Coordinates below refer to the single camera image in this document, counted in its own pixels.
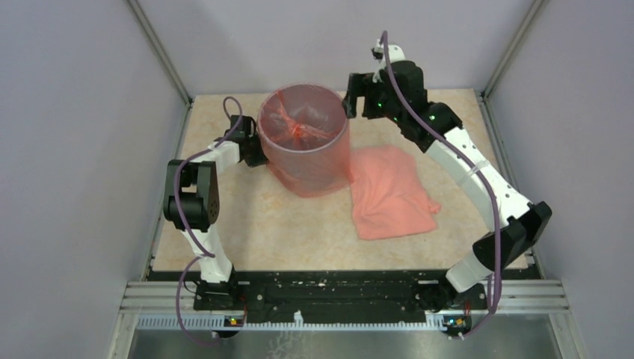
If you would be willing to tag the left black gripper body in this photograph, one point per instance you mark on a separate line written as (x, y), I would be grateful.
(257, 152)

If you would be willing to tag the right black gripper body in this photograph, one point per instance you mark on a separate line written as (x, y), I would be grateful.
(385, 108)

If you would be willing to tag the translucent red trash bag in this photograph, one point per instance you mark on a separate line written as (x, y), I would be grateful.
(305, 135)

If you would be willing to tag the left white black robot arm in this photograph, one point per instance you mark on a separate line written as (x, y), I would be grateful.
(191, 194)

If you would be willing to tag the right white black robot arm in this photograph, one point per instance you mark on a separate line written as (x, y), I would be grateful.
(515, 223)

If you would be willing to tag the flat pink trash bag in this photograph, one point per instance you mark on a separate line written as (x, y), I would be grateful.
(388, 199)

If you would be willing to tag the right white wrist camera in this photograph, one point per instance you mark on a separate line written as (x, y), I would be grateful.
(395, 53)

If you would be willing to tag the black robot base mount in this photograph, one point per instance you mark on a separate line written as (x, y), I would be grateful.
(327, 297)

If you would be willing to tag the white toothed cable rail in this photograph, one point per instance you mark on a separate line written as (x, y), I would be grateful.
(226, 323)

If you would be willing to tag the aluminium frame rail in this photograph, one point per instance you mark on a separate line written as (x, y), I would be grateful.
(518, 297)

